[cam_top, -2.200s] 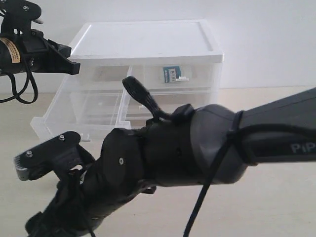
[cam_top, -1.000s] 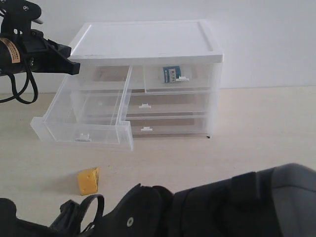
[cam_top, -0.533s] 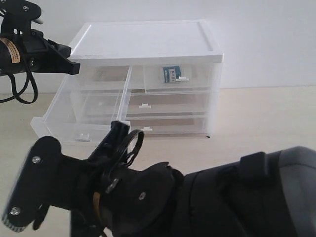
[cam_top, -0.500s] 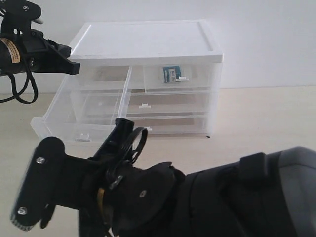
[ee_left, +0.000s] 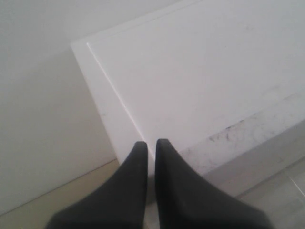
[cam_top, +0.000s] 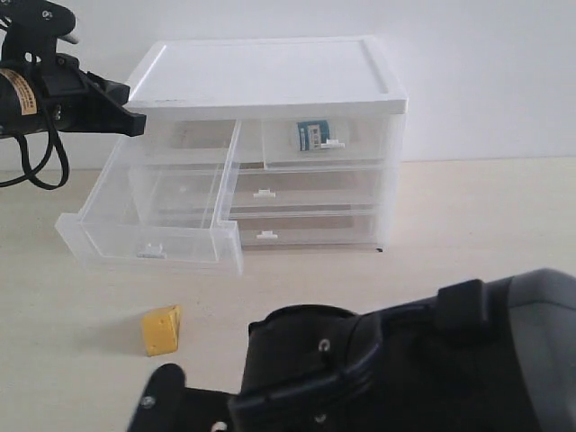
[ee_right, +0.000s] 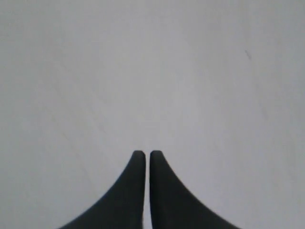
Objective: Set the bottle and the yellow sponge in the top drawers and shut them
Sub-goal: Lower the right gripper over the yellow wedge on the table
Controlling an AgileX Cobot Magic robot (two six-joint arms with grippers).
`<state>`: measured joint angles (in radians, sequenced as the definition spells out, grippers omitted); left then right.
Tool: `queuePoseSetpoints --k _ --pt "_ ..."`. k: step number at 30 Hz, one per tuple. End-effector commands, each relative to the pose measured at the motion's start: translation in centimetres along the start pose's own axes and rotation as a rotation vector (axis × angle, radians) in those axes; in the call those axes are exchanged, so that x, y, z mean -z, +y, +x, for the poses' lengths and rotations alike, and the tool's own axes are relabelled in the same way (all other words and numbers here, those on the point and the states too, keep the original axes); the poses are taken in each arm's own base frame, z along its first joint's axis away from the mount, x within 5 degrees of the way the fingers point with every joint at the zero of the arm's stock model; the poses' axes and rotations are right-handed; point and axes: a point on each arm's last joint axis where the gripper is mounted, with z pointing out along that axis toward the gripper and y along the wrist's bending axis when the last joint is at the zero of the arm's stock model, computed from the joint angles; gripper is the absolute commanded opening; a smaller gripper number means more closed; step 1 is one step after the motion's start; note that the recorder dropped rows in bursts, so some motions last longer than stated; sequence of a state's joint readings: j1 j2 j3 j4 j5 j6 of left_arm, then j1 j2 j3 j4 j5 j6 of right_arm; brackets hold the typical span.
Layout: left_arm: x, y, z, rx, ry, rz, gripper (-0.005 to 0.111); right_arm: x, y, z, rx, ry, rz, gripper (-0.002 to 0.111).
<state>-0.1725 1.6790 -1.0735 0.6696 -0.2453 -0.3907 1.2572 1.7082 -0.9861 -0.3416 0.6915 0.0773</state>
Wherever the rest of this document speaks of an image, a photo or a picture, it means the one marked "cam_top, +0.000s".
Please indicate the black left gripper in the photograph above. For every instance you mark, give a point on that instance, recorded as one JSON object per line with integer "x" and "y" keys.
{"x": 79, "y": 101}

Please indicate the teal white pill bottle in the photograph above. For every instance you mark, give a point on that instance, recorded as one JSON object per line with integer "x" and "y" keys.
{"x": 314, "y": 135}

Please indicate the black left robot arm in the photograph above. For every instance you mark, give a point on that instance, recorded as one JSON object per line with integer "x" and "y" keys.
{"x": 20, "y": 111}

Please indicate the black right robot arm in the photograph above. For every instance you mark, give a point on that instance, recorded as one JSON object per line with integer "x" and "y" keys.
{"x": 497, "y": 356}

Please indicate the white plastic drawer cabinet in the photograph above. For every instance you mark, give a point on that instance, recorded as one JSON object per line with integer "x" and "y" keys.
{"x": 253, "y": 81}

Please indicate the bottom wide clear drawer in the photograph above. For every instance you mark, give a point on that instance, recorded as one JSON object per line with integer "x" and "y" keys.
{"x": 352, "y": 226}

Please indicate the yellow cheese wedge toy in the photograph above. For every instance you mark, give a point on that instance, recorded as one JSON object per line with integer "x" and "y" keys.
{"x": 160, "y": 330}

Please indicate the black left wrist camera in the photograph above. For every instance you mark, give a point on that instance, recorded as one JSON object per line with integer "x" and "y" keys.
{"x": 34, "y": 28}

